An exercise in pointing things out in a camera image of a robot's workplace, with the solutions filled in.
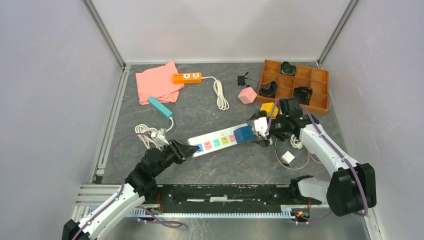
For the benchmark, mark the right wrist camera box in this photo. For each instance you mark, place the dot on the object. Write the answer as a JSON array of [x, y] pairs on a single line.
[[260, 126]]

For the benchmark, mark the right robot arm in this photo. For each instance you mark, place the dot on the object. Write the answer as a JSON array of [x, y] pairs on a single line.
[[352, 185]]

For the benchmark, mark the white multicolour power strip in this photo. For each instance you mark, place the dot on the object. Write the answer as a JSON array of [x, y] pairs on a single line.
[[214, 141]]

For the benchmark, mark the white power strip right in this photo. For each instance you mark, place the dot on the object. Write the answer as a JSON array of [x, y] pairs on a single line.
[[295, 142]]

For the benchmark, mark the pink cloth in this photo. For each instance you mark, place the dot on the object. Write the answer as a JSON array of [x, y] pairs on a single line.
[[158, 83]]

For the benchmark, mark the small white charger cube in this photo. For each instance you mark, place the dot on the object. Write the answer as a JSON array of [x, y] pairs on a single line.
[[287, 158]]

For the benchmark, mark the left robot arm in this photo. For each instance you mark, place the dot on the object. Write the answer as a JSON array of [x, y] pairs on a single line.
[[133, 192]]

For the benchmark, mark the blue yellow coiled item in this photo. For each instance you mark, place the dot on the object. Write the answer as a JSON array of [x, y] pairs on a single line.
[[287, 68]]

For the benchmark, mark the pink cube plug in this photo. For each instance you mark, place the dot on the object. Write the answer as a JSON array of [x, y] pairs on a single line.
[[247, 95]]

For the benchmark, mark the black charger plug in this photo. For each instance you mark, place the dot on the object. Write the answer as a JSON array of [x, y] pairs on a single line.
[[241, 80]]

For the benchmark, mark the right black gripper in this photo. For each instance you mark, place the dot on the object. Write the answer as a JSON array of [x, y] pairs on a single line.
[[257, 115]]

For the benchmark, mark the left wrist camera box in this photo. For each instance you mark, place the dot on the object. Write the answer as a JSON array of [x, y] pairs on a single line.
[[159, 137]]

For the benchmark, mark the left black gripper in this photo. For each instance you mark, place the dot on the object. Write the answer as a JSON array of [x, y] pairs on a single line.
[[181, 151]]

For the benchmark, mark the teal power strip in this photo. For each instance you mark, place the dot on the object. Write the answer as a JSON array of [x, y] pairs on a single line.
[[160, 107]]

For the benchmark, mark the orange power strip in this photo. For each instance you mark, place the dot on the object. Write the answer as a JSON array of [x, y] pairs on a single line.
[[187, 78]]

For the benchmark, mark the yellow cube plug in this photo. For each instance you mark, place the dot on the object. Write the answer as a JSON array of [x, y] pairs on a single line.
[[270, 108]]

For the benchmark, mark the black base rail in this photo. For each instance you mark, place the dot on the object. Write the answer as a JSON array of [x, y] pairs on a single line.
[[226, 198]]

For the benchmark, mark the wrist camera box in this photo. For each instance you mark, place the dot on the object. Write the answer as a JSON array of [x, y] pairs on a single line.
[[159, 137], [260, 126]]

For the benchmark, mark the blue cube plug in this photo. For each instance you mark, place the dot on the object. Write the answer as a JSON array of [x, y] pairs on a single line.
[[243, 134]]

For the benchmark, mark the orange wooden divided tray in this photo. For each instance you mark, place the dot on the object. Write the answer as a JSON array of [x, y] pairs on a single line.
[[315, 78]]

